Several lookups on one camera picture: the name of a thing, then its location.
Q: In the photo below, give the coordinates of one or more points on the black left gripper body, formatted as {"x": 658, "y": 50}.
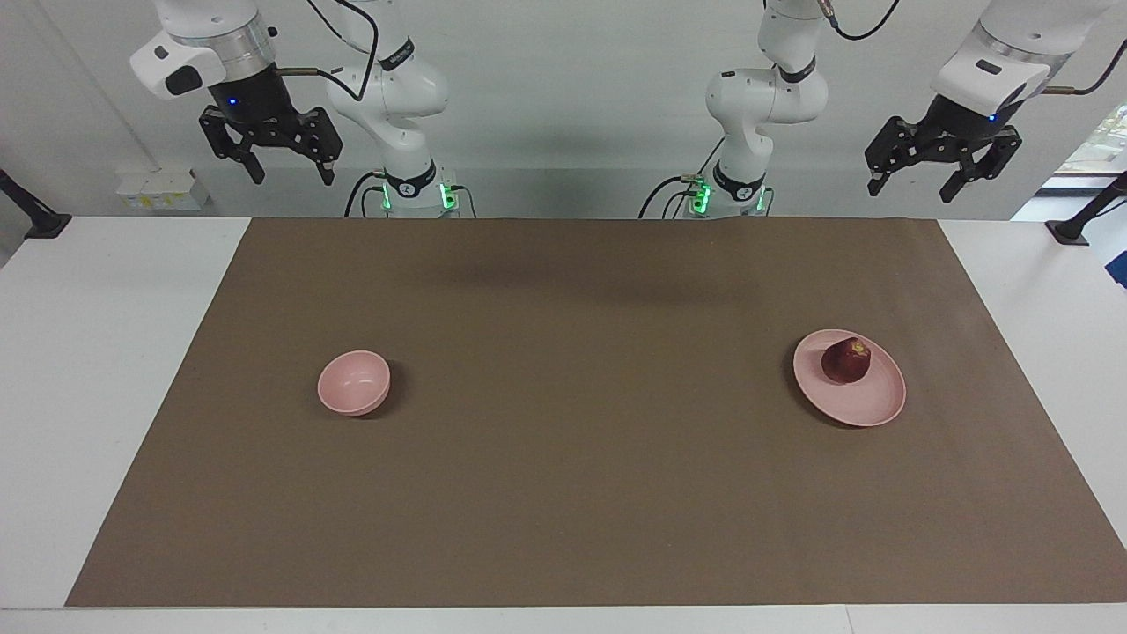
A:
{"x": 960, "y": 119}

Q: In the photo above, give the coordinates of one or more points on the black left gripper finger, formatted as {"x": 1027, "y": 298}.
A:
{"x": 990, "y": 158}
{"x": 889, "y": 145}

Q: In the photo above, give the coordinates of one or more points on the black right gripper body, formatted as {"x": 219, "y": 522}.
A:
{"x": 251, "y": 101}

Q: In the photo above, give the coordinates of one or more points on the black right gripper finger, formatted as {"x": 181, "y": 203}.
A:
{"x": 321, "y": 141}
{"x": 224, "y": 136}

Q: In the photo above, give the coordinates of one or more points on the dark red apple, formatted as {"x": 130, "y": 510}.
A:
{"x": 845, "y": 363}

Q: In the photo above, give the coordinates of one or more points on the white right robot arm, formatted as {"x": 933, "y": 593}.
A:
{"x": 401, "y": 88}

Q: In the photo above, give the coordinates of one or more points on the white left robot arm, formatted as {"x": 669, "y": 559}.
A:
{"x": 766, "y": 97}

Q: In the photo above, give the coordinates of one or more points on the pink bowl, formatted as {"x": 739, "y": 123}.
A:
{"x": 352, "y": 383}

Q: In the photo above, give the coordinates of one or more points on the pink plate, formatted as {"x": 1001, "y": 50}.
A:
{"x": 867, "y": 401}

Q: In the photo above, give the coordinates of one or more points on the window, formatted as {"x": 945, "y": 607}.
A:
{"x": 1096, "y": 145}

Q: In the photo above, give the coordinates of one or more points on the blue object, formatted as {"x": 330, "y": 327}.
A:
{"x": 1118, "y": 269}

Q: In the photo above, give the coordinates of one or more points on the brown table mat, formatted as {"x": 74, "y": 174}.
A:
{"x": 563, "y": 484}

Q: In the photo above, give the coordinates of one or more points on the white wall socket box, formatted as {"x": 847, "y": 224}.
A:
{"x": 163, "y": 189}

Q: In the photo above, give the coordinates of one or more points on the black camera stand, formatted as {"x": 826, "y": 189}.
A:
{"x": 1070, "y": 232}
{"x": 48, "y": 226}

